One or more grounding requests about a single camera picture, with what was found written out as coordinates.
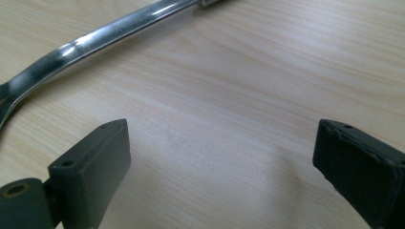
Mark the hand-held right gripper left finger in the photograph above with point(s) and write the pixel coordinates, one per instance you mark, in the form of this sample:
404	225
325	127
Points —
95	171

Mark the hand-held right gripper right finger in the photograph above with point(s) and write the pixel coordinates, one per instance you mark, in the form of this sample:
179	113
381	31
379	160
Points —
359	165

